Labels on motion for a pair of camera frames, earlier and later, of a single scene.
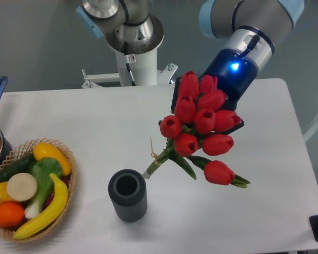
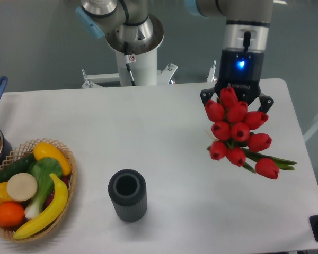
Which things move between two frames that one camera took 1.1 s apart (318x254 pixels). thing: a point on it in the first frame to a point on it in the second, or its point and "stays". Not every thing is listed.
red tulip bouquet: x=196 y=133 to x=232 y=138
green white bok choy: x=42 y=168 stays
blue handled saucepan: x=0 y=146 stays
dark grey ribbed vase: x=127 y=189 stays
